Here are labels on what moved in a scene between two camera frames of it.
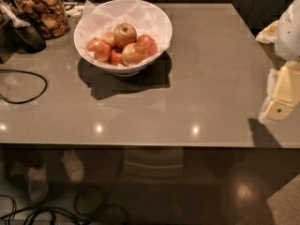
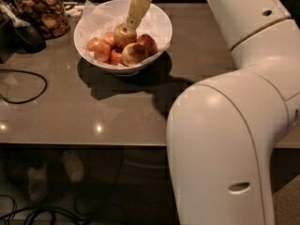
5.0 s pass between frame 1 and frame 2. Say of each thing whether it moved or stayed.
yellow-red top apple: stayed
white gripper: moved
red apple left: stayed
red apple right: stayed
